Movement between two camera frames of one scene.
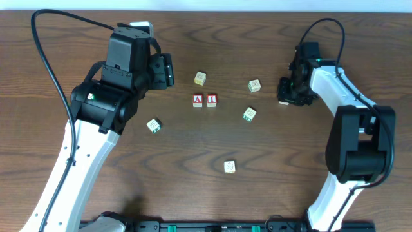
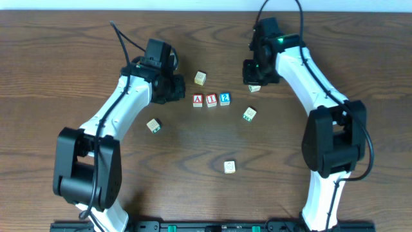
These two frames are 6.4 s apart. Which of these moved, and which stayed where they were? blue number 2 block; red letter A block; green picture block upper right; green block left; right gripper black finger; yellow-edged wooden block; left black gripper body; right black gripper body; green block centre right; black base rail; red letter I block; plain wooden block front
Moved: right gripper black finger; blue number 2 block; left black gripper body; right black gripper body
Stayed: yellow-edged wooden block; black base rail; green picture block upper right; red letter I block; red letter A block; green block left; plain wooden block front; green block centre right
